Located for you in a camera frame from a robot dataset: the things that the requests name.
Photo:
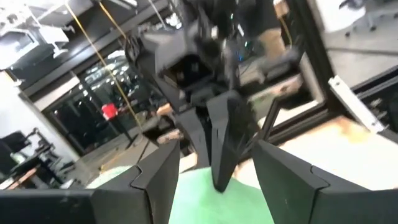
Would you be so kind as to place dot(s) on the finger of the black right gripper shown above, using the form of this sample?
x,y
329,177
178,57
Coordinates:
x,y
194,130
228,140

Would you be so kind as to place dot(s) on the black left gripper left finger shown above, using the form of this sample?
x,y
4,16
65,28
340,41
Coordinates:
x,y
124,205

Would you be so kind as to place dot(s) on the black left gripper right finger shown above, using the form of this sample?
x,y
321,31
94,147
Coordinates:
x,y
311,205

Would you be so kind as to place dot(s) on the green cloth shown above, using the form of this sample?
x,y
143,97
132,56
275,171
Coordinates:
x,y
202,208

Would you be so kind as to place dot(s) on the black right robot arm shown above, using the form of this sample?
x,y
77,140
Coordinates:
x,y
248,15

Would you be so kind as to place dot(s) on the red background object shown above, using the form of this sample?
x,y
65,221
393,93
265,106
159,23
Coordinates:
x,y
109,111

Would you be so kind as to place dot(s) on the white ceiling ventilation unit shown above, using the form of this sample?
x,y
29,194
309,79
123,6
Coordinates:
x,y
18,46

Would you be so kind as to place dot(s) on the white frame bracket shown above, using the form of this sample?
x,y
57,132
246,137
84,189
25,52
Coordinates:
x,y
354,105

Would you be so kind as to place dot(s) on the black aluminium rig frame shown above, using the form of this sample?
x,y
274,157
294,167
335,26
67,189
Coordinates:
x,y
311,46

